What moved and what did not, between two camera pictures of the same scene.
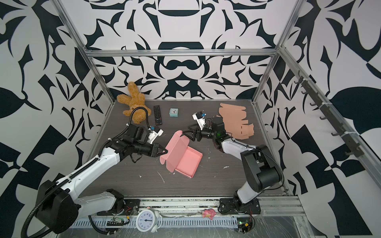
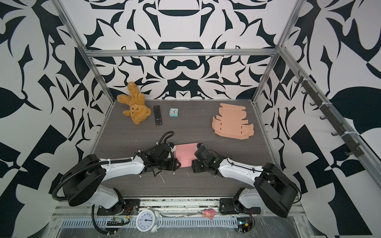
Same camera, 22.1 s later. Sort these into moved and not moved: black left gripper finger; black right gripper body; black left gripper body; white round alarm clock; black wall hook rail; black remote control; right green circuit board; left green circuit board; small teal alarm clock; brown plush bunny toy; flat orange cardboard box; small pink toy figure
Moved: black right gripper body; black left gripper finger; black left gripper body
Not moved: brown plush bunny toy; small pink toy figure; black remote control; black wall hook rail; flat orange cardboard box; right green circuit board; left green circuit board; white round alarm clock; small teal alarm clock
